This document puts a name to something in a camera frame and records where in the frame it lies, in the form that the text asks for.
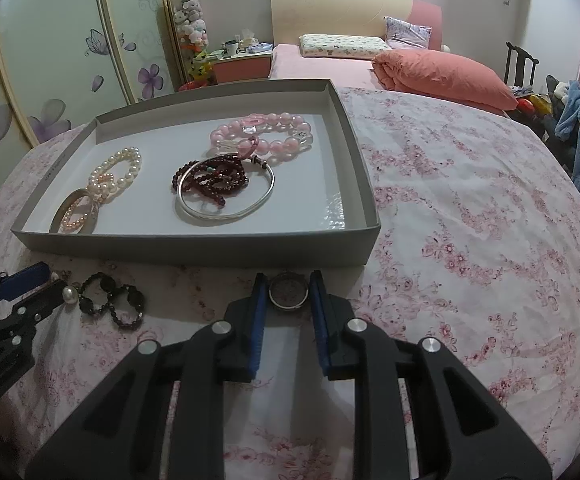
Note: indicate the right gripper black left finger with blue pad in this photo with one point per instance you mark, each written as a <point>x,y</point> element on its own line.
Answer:
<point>228,350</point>

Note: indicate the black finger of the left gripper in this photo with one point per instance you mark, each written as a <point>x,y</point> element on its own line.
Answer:
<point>27,297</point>

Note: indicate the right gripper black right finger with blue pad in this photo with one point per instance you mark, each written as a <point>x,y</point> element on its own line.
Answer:
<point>417,407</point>

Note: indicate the round silver watch case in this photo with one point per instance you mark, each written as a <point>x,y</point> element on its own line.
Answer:
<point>288,291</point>

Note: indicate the single white pearl earring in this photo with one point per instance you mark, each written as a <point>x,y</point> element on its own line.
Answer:
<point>71,290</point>

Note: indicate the gold bangle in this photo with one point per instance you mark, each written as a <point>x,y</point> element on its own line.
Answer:
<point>77,214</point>

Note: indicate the silver bangle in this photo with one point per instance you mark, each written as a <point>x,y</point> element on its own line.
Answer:
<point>217,178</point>

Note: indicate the grey shallow tray box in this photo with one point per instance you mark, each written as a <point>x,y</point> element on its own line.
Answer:
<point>260,173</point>

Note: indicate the floral pink bedspread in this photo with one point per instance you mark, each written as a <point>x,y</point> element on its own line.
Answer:
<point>479,247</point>

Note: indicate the red waste bin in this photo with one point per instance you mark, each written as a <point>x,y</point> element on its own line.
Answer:
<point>194,84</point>

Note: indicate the floral glass sliding wardrobe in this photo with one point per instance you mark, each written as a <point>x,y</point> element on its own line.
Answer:
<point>62,62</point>

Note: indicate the pink wooden nightstand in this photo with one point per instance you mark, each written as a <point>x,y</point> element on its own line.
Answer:
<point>242,67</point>

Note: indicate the stacked plush toys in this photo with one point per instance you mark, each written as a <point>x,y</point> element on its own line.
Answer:
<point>192,41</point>

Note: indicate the floral white pillow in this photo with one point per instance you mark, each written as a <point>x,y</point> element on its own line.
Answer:
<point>341,46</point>

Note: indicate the folded salmon duvet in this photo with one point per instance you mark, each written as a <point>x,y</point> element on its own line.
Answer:
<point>443,76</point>

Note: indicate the beige pink headboard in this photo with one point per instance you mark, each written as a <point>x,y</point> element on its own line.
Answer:
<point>291,19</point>

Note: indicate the small lilac pillow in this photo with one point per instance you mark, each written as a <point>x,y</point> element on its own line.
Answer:
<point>400,34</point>

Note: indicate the dark wooden chair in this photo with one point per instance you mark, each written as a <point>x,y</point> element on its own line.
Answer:
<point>523,60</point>

